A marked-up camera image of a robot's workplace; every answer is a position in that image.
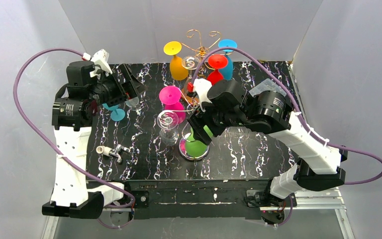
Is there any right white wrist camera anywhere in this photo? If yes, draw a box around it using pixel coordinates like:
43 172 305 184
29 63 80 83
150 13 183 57
187 78 212 112

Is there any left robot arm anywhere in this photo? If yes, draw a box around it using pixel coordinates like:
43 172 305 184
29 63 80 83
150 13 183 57
42 61 145 219

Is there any gold wire glass rack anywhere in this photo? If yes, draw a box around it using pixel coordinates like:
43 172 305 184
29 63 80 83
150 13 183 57
181 29 222 60

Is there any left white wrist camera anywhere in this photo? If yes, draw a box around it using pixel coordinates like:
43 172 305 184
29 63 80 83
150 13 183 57
82 49 113 77

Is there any blue wine glass rear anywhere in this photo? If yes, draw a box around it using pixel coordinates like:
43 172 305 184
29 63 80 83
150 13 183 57
218 39 237 81

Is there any yellow orange wine glass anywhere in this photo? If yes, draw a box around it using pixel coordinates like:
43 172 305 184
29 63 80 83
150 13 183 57
163 41 188 81

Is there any silver wire glass rack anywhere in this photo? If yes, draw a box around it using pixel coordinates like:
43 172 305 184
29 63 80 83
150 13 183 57
164 78 212 162

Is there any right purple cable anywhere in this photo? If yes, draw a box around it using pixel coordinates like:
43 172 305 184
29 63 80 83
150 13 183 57
191 47 382 227

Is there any clear patterned wine glass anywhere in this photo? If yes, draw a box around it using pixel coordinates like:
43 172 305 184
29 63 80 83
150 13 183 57
124 97 140 111

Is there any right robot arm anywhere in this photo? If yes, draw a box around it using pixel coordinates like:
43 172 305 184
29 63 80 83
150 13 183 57
188 78 347 201

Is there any clear wine glass front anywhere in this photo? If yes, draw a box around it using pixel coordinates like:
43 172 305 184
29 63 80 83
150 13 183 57
157 110 179 146

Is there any clear wine glass rear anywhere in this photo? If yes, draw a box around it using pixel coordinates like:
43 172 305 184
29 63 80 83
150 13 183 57
182 56 200 93

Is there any orange wooden rack base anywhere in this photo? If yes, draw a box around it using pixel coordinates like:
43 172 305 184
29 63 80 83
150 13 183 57
182 84 194 104

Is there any green wine glass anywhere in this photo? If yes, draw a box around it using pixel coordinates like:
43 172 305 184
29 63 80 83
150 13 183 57
185 127 209 158

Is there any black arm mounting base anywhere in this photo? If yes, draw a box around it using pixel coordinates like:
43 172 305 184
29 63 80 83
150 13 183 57
108 179 297 224

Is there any pink wine glass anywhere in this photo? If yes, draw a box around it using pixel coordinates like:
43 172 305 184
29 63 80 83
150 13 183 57
159 86 186 124

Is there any clear plastic screw box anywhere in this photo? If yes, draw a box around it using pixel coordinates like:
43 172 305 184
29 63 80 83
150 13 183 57
249 78 287 97

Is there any teal blue wine glass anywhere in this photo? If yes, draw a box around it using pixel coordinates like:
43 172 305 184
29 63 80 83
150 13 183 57
102 104 125 122

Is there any red wine glass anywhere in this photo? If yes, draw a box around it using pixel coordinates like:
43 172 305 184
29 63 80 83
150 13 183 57
207 54 228 86

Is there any chrome faucet tap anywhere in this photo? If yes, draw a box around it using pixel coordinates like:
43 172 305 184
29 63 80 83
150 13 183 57
95 144 131 164

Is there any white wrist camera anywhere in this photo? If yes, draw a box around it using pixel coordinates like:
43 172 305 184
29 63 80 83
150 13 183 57
187 78 212 112
82 49 113 77

